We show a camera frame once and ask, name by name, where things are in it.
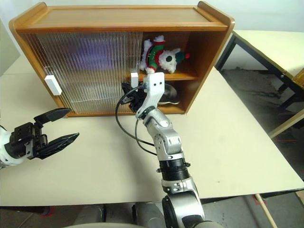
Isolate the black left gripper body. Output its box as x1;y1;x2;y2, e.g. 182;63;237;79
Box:
4;122;49;160

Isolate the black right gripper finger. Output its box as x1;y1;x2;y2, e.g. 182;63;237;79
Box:
121;82;133;97

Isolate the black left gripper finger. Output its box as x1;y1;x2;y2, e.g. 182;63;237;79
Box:
34;108;72;124
37;133;80;160

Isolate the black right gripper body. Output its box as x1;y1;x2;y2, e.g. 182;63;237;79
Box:
122;89;146;112

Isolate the white door handle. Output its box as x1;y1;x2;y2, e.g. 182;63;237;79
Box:
44;75;63;96
130;72;139;88

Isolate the white bowl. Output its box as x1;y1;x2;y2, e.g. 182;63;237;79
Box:
158;82;180;106

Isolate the ribbed glass sliding door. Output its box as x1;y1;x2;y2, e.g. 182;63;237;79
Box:
35;31;143;115
18;32;133;116

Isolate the white plush bear toy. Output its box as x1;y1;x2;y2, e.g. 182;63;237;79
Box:
139;35;190;74

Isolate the purple tissue pack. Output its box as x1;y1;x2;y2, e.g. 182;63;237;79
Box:
67;33;119;72

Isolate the wooden cabinet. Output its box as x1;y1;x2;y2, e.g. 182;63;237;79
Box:
9;1;236;118

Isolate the wicker basket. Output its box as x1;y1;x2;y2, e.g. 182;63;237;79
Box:
294;68;304;87

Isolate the wooden stick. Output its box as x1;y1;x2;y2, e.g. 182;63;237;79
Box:
255;193;278;228

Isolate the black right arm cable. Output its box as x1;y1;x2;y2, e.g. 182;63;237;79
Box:
115;87;159;157

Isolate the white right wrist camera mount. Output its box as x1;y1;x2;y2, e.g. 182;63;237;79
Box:
135;72;166;118

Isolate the neighbouring table black frame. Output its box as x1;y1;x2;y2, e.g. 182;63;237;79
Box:
215;29;304;139

